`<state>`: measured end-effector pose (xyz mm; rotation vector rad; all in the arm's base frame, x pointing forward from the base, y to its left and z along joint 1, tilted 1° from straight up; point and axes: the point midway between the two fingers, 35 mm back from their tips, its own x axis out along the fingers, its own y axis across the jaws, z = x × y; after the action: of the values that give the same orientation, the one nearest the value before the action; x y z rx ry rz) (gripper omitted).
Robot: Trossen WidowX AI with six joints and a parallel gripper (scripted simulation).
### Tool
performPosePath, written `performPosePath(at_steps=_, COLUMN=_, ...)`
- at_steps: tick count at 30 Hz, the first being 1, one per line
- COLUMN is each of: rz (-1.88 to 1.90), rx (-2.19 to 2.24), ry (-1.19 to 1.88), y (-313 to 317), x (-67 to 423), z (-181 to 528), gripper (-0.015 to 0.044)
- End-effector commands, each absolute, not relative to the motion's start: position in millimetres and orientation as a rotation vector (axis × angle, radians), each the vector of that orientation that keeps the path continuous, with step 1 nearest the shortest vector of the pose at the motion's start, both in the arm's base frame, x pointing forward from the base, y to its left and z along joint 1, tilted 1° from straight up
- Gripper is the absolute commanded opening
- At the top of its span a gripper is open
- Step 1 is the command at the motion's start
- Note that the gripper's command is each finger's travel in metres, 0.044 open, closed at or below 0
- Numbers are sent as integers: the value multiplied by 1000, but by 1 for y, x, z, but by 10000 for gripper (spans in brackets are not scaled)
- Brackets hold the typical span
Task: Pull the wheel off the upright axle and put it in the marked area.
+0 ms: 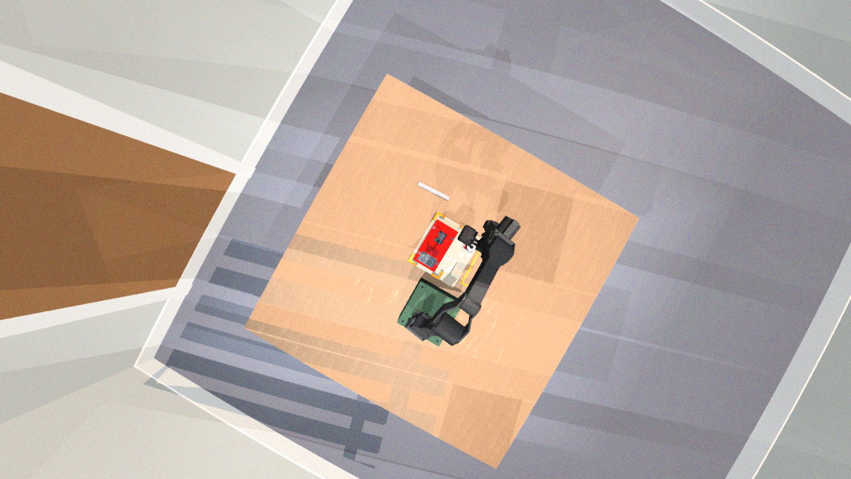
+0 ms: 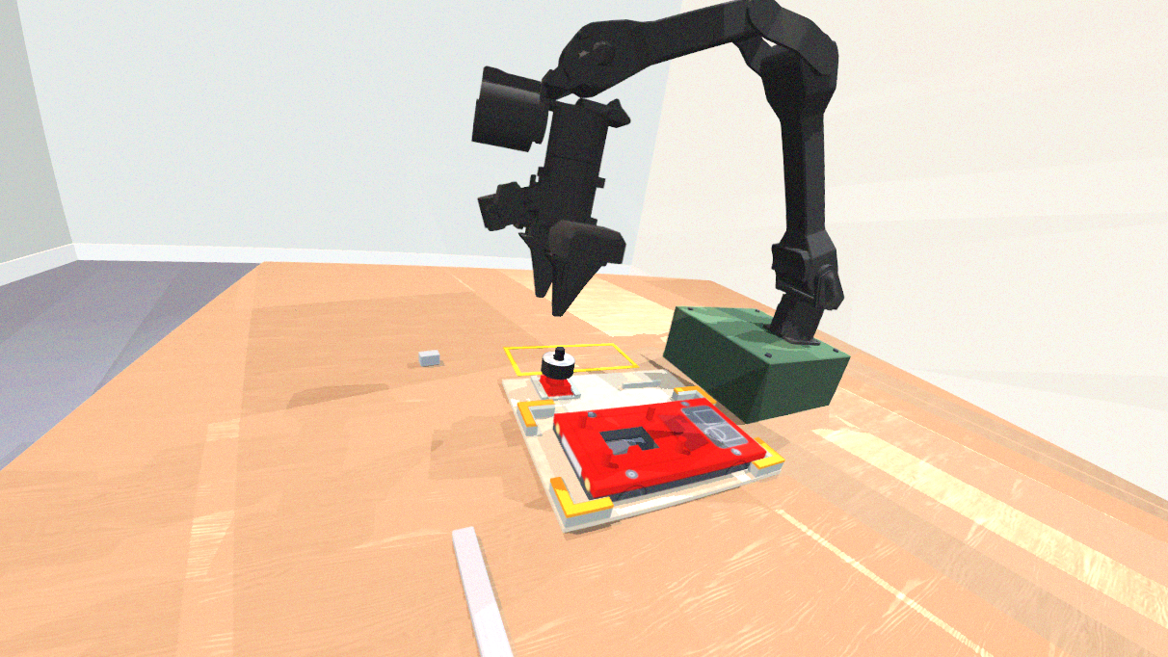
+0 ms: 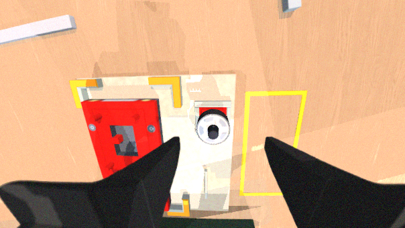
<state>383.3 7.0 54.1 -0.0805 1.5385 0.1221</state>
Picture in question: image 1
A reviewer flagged white flat bar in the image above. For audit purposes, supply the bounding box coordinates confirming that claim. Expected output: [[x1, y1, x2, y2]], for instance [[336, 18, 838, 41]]
[[418, 182, 450, 200]]

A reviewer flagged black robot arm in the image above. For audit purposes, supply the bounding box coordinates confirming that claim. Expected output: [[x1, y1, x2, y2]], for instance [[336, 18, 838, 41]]
[[405, 216, 520, 346]]

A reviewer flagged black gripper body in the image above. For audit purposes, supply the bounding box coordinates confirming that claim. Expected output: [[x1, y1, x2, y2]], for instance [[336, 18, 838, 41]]
[[458, 225, 488, 253]]

